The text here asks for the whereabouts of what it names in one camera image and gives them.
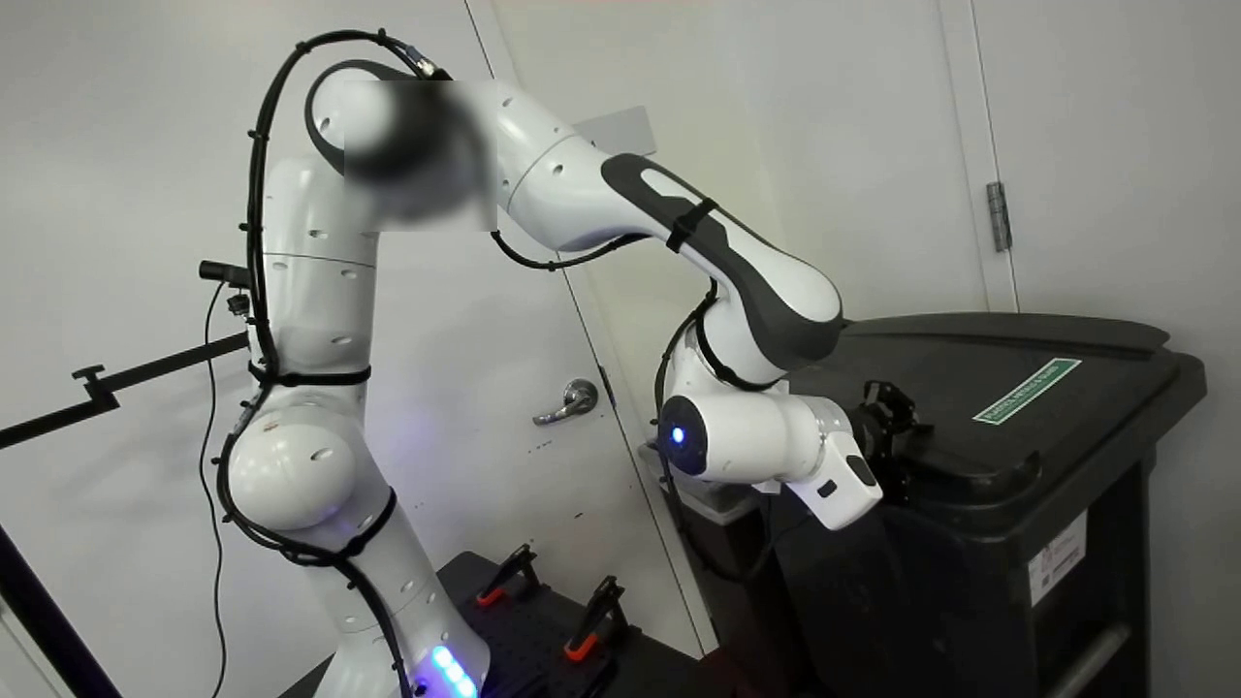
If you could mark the clear plastic bin liner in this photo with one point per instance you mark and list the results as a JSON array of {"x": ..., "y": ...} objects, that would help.
[{"x": 722, "y": 507}]

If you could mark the black orange clamp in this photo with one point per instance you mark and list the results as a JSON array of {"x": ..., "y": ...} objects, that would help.
[
  {"x": 504, "y": 581},
  {"x": 596, "y": 621}
]

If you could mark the small brown trash can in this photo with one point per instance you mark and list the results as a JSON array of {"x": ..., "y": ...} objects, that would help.
[{"x": 731, "y": 596}]

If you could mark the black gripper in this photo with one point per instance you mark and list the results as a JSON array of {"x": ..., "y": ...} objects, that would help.
[{"x": 879, "y": 433}]

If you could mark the black stand leg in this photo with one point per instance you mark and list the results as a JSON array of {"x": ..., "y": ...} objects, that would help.
[{"x": 52, "y": 635}]

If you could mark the white bin body label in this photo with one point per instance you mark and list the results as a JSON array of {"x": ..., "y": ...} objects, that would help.
[{"x": 1060, "y": 563}]

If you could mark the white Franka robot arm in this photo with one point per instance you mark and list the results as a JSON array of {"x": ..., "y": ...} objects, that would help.
[{"x": 313, "y": 450}]

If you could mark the black wheeled bin body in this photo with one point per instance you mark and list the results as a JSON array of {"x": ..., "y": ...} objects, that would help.
[{"x": 931, "y": 608}]

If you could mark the grey door hinge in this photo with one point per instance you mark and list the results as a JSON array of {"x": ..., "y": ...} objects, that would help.
[{"x": 1001, "y": 218}]

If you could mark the green rectangular lid label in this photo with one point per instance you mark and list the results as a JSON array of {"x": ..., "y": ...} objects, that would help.
[{"x": 1031, "y": 393}]

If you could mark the black boom rod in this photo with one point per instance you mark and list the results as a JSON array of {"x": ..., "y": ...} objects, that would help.
[{"x": 167, "y": 357}]

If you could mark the black bar camera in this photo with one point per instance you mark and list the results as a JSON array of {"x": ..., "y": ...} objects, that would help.
[{"x": 223, "y": 274}]

